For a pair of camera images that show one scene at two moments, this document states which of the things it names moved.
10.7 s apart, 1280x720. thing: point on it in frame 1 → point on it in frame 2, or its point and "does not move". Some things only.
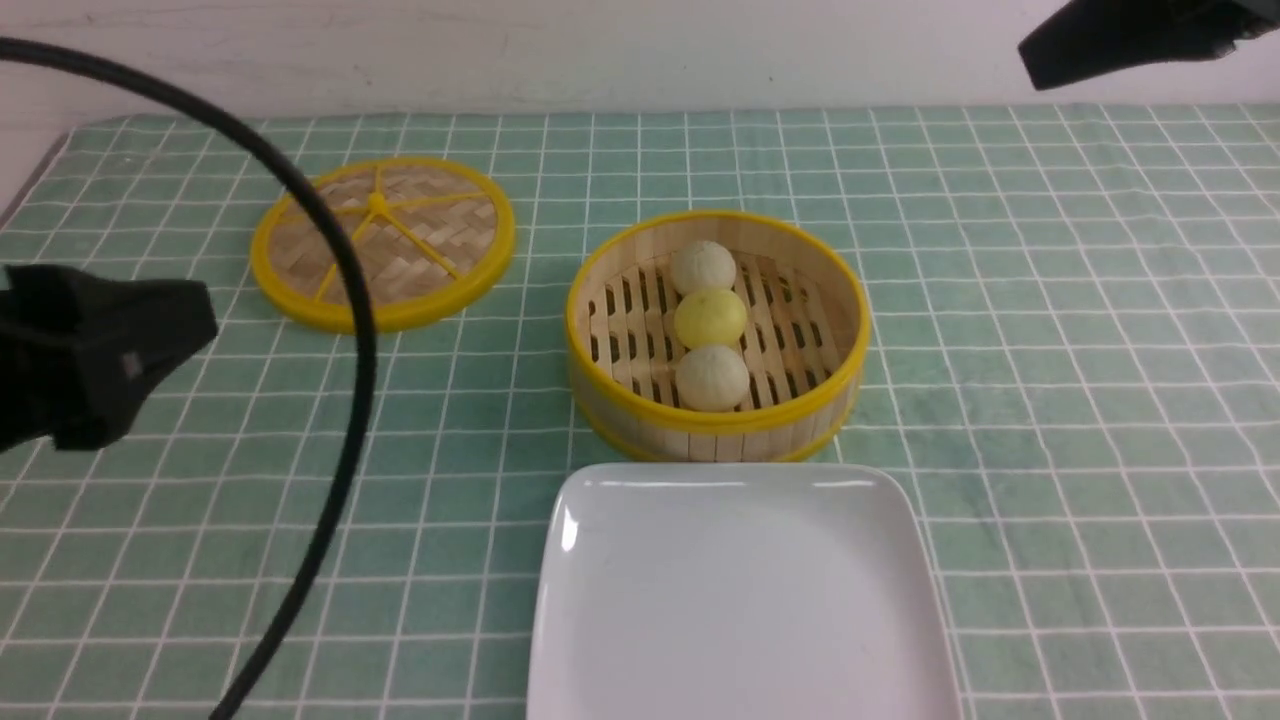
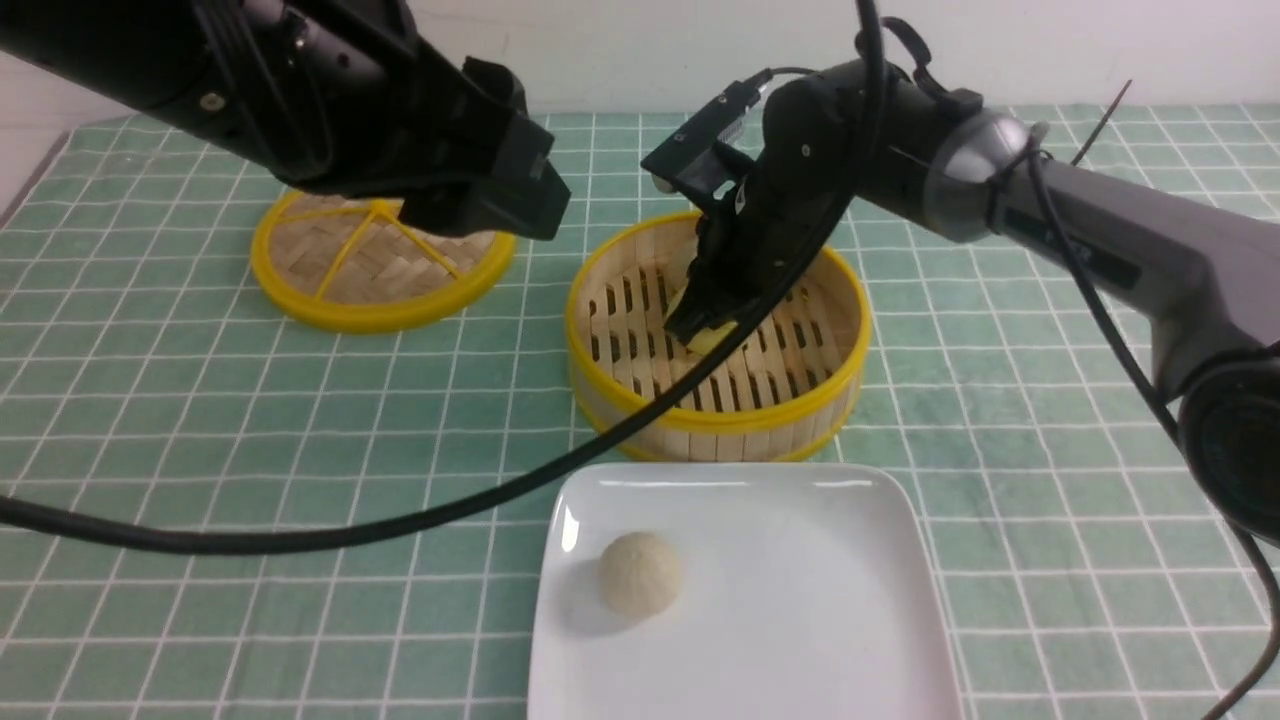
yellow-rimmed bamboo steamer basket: (807, 312) does not move
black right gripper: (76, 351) → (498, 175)
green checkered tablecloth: (1074, 341) does not move
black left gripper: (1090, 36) → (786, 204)
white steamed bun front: (712, 379) → (640, 573)
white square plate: (736, 591) does not move
